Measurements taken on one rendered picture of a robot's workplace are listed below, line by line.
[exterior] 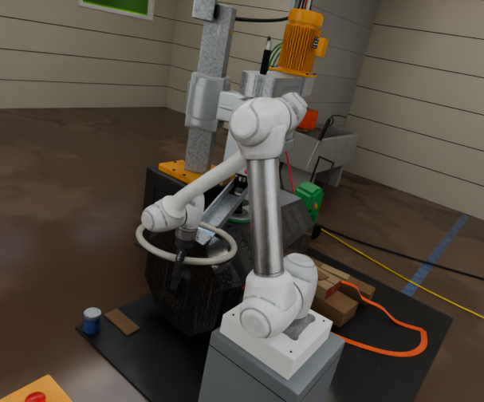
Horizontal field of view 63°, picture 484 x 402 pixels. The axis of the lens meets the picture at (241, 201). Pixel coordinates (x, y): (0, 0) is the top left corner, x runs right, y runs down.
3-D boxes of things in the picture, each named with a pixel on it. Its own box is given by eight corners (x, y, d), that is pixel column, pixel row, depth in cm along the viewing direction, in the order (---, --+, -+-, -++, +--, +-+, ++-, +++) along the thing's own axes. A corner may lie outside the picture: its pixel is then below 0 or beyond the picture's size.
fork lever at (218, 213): (242, 166, 269) (242, 159, 266) (269, 174, 263) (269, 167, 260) (190, 224, 217) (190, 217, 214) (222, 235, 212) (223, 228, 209)
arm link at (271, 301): (304, 322, 139) (277, 356, 121) (263, 313, 148) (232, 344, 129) (296, 95, 123) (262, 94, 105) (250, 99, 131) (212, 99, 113)
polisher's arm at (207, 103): (175, 112, 312) (179, 79, 303) (198, 109, 342) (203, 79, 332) (260, 136, 285) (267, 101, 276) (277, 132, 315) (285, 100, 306)
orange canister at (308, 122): (291, 128, 567) (297, 105, 555) (308, 127, 606) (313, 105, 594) (304, 132, 556) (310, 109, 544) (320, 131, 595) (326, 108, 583)
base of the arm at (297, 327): (320, 315, 162) (323, 303, 160) (296, 341, 144) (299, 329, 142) (281, 295, 170) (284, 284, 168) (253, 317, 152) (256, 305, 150)
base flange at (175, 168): (155, 167, 333) (155, 162, 331) (196, 161, 371) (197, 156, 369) (197, 188, 307) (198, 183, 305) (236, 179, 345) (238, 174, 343)
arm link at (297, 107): (261, 120, 144) (243, 121, 133) (297, 83, 135) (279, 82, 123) (284, 147, 142) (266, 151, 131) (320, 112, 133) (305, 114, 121)
